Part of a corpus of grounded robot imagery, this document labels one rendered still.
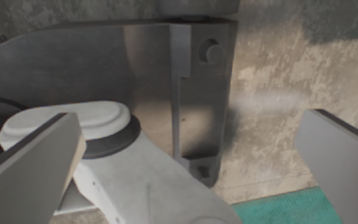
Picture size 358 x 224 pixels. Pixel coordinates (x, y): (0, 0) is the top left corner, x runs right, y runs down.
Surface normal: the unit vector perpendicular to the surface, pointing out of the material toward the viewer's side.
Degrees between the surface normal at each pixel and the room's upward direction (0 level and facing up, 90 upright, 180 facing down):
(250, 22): 0
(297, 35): 0
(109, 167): 90
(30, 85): 0
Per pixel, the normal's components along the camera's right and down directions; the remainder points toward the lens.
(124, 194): -0.02, -0.87
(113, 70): 0.20, 0.48
